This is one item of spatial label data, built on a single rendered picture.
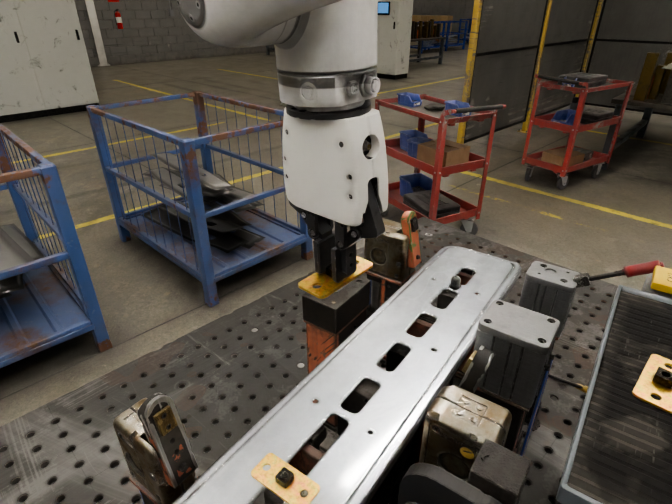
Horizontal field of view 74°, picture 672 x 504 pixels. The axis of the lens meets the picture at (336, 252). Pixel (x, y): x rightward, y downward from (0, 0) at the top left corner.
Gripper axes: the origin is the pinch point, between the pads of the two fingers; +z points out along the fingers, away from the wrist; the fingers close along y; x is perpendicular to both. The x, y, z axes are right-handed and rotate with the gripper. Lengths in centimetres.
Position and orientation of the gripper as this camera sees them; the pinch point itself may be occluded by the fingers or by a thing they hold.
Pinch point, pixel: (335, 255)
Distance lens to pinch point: 47.0
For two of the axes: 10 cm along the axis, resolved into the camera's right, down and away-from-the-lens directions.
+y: -7.3, -3.2, 6.0
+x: -6.8, 3.9, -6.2
